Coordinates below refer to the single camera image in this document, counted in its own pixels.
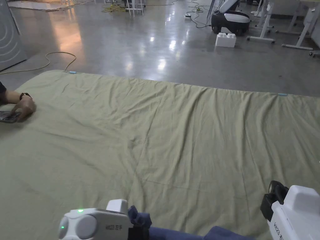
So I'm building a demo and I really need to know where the white metal rack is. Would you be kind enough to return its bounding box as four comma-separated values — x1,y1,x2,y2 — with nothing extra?
123,0,146,17

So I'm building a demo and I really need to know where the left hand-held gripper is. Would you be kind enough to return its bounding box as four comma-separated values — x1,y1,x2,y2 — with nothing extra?
58,198,150,240

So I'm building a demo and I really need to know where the white desk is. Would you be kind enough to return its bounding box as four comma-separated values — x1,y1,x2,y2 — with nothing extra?
247,0,300,44
282,0,320,51

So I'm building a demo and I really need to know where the white foam block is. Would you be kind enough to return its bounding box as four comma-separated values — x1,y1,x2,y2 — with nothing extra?
215,32,237,48

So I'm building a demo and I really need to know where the tangled yellow cable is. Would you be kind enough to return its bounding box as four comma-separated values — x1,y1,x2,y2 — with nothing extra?
101,3,131,13

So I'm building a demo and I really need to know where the black phone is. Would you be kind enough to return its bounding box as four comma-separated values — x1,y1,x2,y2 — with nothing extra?
0,111,22,124

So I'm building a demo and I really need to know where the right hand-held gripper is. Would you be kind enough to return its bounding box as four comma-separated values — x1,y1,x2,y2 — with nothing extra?
260,180,320,240

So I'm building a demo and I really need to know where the yellow floor cable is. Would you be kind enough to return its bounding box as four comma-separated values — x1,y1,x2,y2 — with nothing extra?
0,51,77,75

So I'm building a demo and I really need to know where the dark blue shirt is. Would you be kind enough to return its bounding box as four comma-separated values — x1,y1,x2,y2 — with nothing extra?
127,205,256,240

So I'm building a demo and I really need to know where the bed with pale green sheet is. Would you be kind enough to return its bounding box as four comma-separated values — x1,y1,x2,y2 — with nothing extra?
0,69,320,240

